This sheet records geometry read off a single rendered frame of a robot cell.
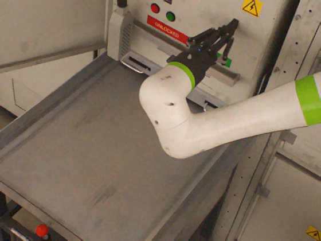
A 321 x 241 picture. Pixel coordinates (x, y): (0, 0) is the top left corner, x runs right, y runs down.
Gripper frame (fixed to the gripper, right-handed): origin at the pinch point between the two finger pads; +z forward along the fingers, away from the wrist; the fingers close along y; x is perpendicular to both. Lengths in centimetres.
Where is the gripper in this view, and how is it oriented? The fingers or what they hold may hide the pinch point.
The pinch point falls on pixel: (229, 28)
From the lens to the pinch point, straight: 154.4
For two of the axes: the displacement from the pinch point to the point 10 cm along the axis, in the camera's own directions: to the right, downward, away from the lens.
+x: 1.2, -6.6, -7.4
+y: 8.2, 4.9, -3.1
